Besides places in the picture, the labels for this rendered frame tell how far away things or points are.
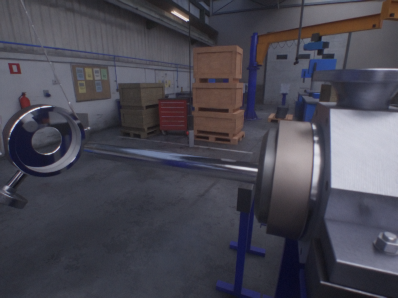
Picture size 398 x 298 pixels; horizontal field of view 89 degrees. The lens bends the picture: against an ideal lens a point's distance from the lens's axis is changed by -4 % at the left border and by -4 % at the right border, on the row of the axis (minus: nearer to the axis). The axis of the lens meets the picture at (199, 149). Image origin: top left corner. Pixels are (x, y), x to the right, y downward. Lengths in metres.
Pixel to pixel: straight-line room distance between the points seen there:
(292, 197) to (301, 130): 0.19
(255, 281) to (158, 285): 0.70
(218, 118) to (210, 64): 1.20
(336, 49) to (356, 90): 13.51
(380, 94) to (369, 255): 0.37
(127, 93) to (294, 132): 5.23
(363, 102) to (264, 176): 0.30
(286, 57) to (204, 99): 9.51
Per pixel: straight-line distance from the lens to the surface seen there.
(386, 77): 0.59
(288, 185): 0.56
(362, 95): 0.65
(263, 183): 0.59
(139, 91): 5.39
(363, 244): 0.50
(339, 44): 14.20
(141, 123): 5.47
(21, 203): 1.26
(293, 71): 13.88
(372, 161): 0.55
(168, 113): 5.45
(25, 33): 5.87
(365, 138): 0.57
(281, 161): 0.57
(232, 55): 4.85
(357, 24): 6.84
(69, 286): 1.98
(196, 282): 1.78
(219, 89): 4.85
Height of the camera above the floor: 1.39
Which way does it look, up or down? 18 degrees down
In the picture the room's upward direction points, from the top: straight up
